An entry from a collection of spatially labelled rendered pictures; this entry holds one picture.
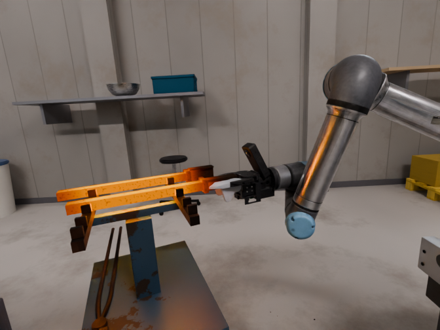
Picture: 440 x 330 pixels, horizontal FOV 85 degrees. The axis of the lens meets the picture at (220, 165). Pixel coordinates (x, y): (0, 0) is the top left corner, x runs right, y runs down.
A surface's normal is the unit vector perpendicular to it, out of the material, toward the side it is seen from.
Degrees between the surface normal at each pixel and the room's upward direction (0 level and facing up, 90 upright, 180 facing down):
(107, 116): 90
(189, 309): 0
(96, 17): 90
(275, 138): 90
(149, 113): 90
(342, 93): 74
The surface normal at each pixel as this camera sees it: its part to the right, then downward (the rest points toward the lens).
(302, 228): -0.25, 0.22
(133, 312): -0.06, -0.97
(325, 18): 0.00, 0.22
